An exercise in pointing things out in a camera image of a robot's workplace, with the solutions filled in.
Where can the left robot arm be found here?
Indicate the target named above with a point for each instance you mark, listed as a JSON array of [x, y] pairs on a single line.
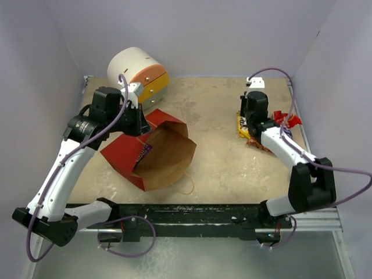
[[47, 215]]

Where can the round mini drawer cabinet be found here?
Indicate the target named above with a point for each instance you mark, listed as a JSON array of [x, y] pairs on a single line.
[[139, 67]]

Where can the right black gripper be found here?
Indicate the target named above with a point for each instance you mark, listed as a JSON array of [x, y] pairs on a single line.
[[243, 101]]

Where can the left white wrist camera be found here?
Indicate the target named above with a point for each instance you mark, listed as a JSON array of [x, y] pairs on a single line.
[[134, 91]]

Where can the purple candy pack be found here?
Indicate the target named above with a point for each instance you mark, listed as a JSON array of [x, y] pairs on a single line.
[[146, 149]]

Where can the yellow m&m's pack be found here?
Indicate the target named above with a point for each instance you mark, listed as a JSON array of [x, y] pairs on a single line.
[[242, 127]]

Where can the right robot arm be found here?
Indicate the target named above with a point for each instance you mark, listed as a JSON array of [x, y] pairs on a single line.
[[310, 186]]

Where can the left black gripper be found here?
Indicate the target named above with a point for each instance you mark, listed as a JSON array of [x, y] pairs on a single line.
[[140, 125]]

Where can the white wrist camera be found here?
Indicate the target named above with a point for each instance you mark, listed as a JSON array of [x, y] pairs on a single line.
[[255, 82], [134, 91]]

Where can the red brown paper bag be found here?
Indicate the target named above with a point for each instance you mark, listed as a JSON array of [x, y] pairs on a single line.
[[165, 164]]

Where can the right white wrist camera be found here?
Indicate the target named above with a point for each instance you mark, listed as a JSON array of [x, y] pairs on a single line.
[[255, 82]]

